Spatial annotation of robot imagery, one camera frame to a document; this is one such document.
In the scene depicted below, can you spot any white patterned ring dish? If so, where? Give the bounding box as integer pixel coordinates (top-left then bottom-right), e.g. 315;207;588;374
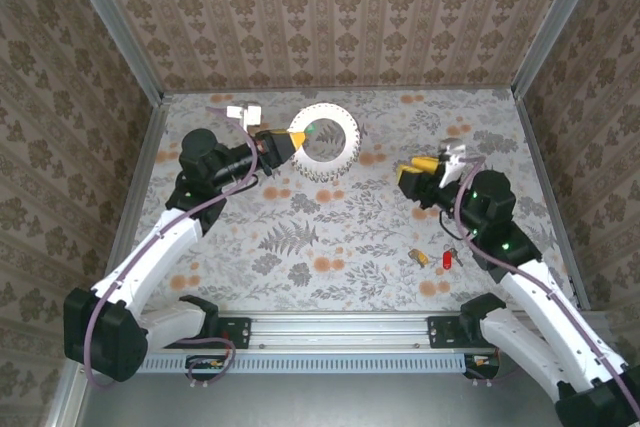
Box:
288;102;362;183

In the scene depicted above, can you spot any red tag key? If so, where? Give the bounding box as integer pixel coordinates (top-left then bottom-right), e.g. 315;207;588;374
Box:
442;246;464;271

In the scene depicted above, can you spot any floral patterned table cover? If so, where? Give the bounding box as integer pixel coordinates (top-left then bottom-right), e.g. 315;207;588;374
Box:
117;89;581;313

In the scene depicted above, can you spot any black connector box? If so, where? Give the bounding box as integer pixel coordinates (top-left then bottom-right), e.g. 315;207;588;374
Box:
463;353;502;379
185;354;227;374

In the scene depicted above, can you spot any grey metal panel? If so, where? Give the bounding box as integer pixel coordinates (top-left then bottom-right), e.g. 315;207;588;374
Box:
49;371;566;427

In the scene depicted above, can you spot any aluminium side frame rail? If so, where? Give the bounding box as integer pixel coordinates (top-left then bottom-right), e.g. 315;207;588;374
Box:
514;95;592;312
107;94;172;273

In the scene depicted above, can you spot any aluminium rear frame rail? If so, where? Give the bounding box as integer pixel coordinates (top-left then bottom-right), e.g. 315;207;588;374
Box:
164;88;516;97

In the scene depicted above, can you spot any aluminium upright frame post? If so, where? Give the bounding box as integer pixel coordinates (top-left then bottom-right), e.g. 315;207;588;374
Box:
58;0;167;104
510;0;610;101

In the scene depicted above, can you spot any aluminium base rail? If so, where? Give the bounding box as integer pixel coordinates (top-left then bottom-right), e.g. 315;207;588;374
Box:
149;311;481;352

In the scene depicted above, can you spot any white slotted cable duct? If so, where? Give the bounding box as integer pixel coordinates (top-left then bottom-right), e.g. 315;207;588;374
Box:
135;351;469;374

